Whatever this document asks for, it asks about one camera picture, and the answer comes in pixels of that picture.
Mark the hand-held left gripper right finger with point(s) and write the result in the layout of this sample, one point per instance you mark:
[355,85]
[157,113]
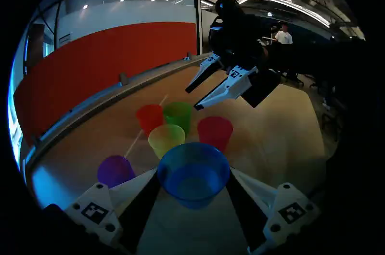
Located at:
[285,204]

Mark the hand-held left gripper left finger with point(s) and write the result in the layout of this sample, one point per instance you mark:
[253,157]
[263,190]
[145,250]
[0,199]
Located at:
[102,204]

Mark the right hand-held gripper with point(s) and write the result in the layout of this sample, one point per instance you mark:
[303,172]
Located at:
[233,34]

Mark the blue plastic cup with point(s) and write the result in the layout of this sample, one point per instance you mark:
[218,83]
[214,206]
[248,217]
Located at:
[194,173]

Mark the purple plastic cup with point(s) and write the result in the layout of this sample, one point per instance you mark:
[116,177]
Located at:
[115,171]

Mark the green plastic cup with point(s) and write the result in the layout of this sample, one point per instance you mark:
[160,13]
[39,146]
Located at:
[179,115]

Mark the red plastic cup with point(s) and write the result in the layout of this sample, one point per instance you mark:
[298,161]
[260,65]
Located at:
[215,133]

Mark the orange plastic cup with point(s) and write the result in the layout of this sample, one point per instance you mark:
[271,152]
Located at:
[149,118]

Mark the yellow plastic cup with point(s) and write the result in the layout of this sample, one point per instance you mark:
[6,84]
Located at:
[165,140]

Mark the red desk screen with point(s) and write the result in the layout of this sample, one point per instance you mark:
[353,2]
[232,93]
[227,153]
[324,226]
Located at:
[99,71]

